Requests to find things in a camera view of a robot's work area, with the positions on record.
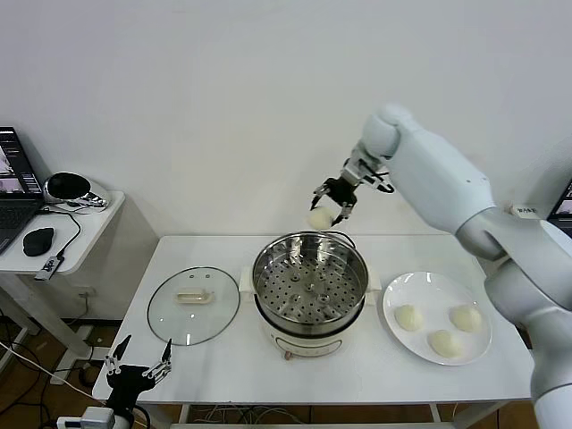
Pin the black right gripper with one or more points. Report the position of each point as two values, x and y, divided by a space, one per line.
339 187

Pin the white wall socket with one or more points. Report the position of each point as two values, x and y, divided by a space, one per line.
87 293

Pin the white steamed baozi bun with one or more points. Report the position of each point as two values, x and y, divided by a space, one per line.
444 344
318 219
465 318
409 318

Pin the black computer mouse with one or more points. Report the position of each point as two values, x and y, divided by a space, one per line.
39 241

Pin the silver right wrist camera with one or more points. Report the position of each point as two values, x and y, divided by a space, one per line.
359 167

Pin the dark printed label sticker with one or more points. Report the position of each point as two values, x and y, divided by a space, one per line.
525 210

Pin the shiny chrome dome device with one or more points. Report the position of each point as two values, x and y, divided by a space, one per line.
67 187

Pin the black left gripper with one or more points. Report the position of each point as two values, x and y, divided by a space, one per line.
125 380

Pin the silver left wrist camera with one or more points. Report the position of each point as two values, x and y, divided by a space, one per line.
91 418

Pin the open black laptop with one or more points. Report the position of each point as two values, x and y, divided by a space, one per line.
563 210
13 214

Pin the cream electric cooker pot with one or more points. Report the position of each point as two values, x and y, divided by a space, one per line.
308 346

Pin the stainless steel steamer basket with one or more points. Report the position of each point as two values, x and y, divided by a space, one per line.
286 250

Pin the round glass pot lid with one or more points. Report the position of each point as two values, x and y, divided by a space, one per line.
196 322

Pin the large white plate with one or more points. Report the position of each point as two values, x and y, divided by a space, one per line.
429 290

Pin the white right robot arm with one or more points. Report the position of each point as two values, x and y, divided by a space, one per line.
447 179

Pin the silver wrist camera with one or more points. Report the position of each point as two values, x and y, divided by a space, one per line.
359 167
91 418

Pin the white side table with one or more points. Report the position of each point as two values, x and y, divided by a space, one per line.
94 232
540 213

